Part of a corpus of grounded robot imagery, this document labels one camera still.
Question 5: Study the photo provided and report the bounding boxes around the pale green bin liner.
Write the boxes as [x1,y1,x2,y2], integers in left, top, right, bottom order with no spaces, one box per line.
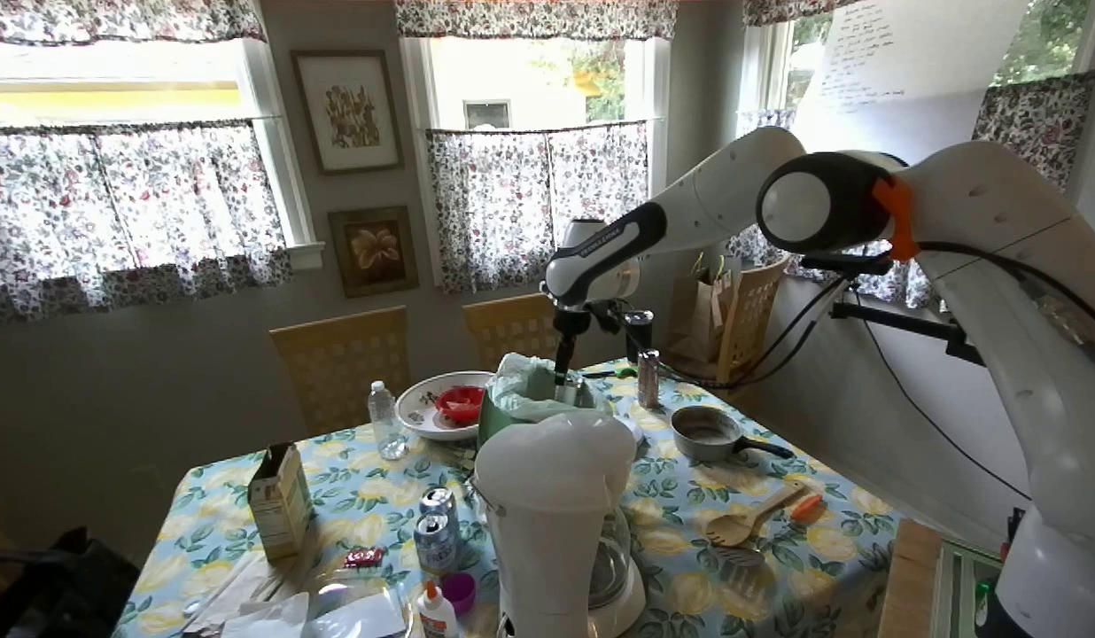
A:
[485,350,604,425]

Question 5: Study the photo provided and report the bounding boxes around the lattice wooden chair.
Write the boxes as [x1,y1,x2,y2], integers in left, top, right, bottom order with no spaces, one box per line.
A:
[456,292,564,373]
[266,301,415,439]

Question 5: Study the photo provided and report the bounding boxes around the floral window valance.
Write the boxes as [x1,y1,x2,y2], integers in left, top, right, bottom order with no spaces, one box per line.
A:
[745,0,862,27]
[393,0,681,41]
[0,0,269,46]

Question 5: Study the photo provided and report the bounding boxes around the brown carton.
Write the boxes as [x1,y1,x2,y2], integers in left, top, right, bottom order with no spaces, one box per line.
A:
[246,439,318,567]

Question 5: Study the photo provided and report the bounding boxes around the clear plastic bottle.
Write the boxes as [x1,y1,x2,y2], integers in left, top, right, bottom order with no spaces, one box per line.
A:
[365,379,409,465]

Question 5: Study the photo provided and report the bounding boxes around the brown paper bag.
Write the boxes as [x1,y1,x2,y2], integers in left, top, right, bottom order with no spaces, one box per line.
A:
[684,257,794,391]

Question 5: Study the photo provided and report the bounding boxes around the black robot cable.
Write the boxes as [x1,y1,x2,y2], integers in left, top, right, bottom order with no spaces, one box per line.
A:
[727,240,1095,397]

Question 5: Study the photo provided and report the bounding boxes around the red food on plate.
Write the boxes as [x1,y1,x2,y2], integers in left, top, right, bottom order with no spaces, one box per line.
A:
[437,383,489,427]

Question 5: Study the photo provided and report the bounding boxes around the silver fork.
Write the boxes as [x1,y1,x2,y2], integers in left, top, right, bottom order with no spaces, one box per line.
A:
[720,488,831,604]

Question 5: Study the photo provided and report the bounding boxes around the white drip coffee maker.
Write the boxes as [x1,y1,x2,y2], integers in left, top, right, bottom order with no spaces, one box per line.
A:
[472,412,649,638]

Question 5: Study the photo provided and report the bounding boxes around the metal pot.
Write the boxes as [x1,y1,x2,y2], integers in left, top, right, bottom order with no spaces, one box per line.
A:
[668,402,802,469]

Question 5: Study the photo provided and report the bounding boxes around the floral cafe curtain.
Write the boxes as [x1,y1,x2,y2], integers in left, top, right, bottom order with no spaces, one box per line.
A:
[426,120,657,299]
[969,66,1095,190]
[0,116,298,321]

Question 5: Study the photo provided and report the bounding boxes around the lemon print tablecloth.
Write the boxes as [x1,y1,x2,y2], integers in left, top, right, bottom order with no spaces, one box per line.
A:
[115,359,903,638]

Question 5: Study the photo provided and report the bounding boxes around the dark bag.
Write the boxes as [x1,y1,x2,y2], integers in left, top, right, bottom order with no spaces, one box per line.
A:
[0,523,142,638]

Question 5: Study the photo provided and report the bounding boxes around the white bottle red cap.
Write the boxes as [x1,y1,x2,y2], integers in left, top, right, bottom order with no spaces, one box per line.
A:
[415,576,460,638]

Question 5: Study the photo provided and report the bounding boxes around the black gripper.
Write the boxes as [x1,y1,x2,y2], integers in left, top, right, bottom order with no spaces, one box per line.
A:
[551,293,626,379]

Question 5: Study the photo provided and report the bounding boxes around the patterned small jar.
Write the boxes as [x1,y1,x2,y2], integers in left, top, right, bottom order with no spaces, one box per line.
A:
[415,488,465,576]

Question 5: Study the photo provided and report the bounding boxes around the wooden spoon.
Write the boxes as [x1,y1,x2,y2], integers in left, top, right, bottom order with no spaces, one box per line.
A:
[701,479,807,552]

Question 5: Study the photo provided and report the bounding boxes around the clear plastic packaging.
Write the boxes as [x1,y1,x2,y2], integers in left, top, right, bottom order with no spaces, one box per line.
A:
[188,552,410,638]

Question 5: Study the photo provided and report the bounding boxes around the purple cup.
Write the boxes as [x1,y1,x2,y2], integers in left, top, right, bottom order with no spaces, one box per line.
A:
[440,570,479,621]

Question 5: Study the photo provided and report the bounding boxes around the framed flower picture dark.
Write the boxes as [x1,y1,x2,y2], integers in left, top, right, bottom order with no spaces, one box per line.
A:
[328,207,422,301]

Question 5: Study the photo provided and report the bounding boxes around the handwritten paper sheet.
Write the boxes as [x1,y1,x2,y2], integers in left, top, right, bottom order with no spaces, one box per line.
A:
[789,0,1028,165]

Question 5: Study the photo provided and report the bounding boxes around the framed flower print light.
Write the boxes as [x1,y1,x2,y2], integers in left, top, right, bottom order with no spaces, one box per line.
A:
[291,46,409,178]

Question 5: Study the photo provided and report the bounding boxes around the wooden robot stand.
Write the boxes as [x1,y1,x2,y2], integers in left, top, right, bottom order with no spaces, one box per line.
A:
[875,517,947,638]

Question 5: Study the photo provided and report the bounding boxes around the tall cylindrical shaker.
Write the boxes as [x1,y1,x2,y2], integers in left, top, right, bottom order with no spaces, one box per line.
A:
[635,347,668,412]

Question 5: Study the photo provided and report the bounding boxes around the black camera mount rods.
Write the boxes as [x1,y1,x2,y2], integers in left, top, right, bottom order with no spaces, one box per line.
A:
[825,299,989,365]

